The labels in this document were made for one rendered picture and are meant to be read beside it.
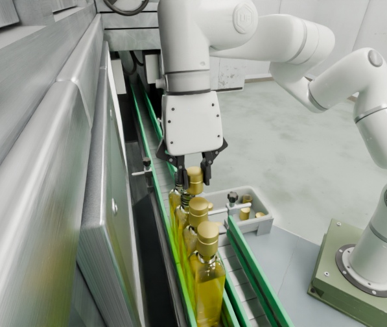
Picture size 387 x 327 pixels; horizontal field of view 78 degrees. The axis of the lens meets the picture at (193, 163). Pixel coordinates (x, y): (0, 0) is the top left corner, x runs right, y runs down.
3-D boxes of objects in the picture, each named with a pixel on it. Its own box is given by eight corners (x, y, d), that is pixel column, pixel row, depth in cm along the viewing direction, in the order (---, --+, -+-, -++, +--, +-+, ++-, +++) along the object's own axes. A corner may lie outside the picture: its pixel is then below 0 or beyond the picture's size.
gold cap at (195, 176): (183, 185, 48) (183, 167, 46) (199, 181, 49) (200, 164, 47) (188, 196, 45) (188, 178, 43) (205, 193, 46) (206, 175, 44)
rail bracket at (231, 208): (193, 229, 71) (193, 198, 64) (245, 217, 75) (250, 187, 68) (196, 237, 69) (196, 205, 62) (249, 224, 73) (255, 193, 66)
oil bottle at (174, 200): (171, 242, 68) (166, 185, 56) (190, 238, 69) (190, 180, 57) (175, 260, 64) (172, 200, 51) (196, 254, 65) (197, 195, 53)
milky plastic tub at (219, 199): (197, 211, 95) (198, 194, 90) (248, 200, 100) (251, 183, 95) (212, 247, 82) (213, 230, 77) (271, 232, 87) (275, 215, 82)
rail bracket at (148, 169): (134, 189, 88) (129, 158, 80) (153, 185, 89) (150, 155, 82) (135, 196, 85) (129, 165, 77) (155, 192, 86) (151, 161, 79)
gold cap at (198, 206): (186, 215, 45) (185, 198, 42) (204, 211, 46) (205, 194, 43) (191, 230, 42) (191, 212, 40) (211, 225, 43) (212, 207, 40)
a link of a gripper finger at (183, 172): (168, 158, 41) (172, 193, 43) (185, 155, 42) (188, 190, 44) (164, 153, 44) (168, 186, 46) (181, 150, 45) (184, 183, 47)
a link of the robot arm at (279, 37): (303, 61, 47) (218, 47, 36) (254, 65, 58) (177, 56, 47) (310, 12, 45) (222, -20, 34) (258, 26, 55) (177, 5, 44)
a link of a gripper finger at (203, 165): (204, 152, 43) (206, 186, 45) (221, 150, 43) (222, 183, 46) (198, 148, 46) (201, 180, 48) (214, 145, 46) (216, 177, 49)
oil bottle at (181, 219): (175, 261, 63) (172, 201, 51) (196, 255, 65) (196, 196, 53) (181, 280, 59) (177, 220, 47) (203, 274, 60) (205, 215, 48)
